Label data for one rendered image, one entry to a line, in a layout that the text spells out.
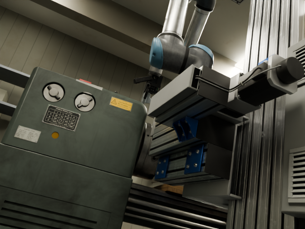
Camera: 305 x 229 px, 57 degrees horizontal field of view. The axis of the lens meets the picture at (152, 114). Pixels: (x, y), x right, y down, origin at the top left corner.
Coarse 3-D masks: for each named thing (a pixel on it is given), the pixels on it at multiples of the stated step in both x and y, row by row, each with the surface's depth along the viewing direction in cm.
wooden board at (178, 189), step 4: (164, 184) 148; (156, 188) 161; (160, 188) 153; (164, 188) 146; (168, 188) 141; (172, 188) 142; (176, 188) 142; (180, 188) 143; (172, 192) 143; (176, 192) 142; (180, 192) 142
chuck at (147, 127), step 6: (144, 126) 159; (150, 126) 156; (144, 132) 153; (150, 132) 152; (144, 138) 149; (150, 138) 150; (144, 144) 147; (144, 150) 147; (138, 156) 148; (144, 156) 147; (138, 162) 148; (138, 168) 149
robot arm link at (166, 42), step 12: (180, 0) 122; (168, 12) 121; (180, 12) 120; (168, 24) 117; (180, 24) 118; (168, 36) 112; (180, 36) 114; (156, 48) 109; (168, 48) 110; (180, 48) 111; (156, 60) 111; (168, 60) 110; (180, 60) 110
